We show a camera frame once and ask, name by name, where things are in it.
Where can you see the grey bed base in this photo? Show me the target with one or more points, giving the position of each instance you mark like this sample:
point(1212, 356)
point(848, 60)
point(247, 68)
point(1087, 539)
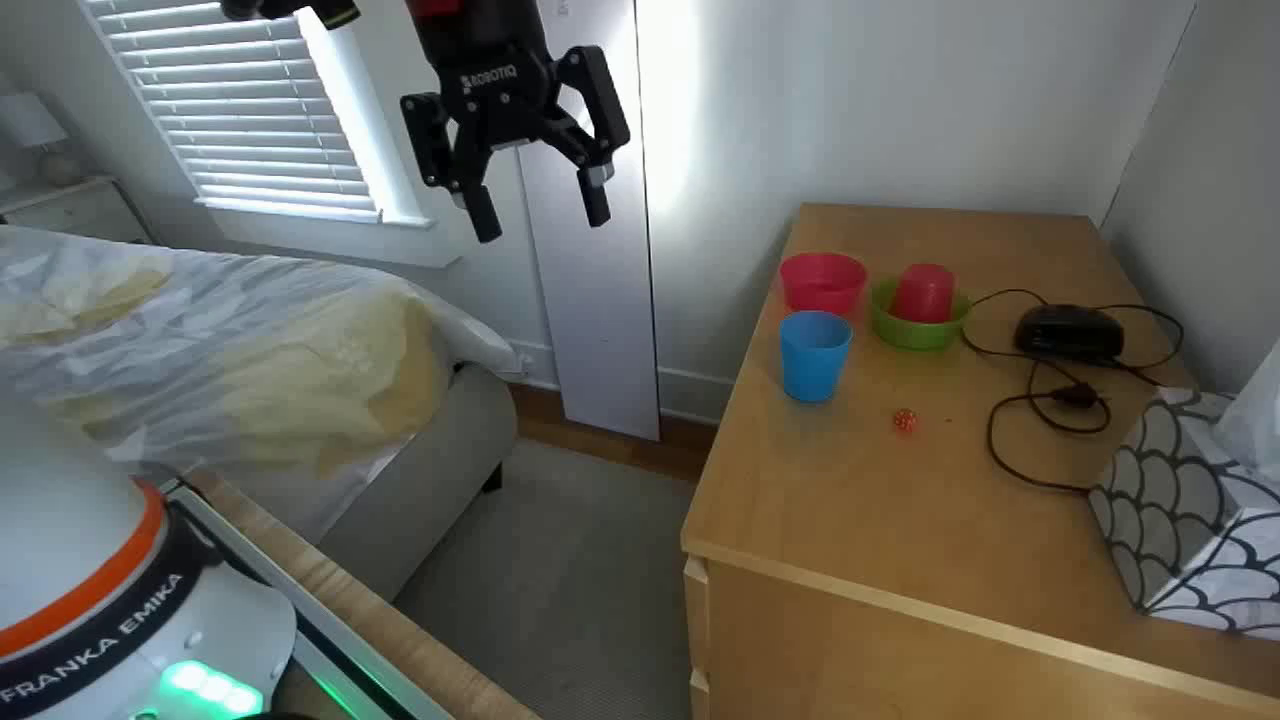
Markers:
point(424, 467)

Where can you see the blue plastic cup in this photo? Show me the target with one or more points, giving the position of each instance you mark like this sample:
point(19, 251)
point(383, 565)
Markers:
point(813, 356)

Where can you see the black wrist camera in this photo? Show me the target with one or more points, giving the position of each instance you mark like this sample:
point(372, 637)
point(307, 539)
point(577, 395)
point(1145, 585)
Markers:
point(286, 9)

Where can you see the wide red plastic cup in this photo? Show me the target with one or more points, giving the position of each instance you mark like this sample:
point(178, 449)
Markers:
point(822, 286)

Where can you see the white window frame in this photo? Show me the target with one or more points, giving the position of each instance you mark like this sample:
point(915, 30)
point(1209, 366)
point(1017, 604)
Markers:
point(387, 146)

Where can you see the red cup inside bowl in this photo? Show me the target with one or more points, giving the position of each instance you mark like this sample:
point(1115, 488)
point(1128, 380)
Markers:
point(921, 295)

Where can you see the tall white board panel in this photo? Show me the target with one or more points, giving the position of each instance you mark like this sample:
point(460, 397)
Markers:
point(600, 305)

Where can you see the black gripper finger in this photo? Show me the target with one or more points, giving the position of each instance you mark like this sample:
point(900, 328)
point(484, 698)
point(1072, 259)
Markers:
point(434, 140)
point(600, 122)

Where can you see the clear plastic bed cover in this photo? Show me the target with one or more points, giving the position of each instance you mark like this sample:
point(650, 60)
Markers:
point(201, 344)

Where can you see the wooden robot table edge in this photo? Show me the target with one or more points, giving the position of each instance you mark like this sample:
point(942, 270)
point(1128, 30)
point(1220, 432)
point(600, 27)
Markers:
point(360, 623)

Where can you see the white franka robot arm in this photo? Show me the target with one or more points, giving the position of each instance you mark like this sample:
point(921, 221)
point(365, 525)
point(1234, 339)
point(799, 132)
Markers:
point(94, 585)

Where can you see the white window blind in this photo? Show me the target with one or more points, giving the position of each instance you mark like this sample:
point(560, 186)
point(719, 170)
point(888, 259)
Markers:
point(240, 106)

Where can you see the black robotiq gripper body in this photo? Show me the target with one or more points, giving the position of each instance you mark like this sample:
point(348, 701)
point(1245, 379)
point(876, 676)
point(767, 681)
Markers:
point(498, 81)

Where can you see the light wooden dresser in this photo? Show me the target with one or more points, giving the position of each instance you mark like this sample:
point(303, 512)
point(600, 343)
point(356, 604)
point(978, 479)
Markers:
point(864, 532)

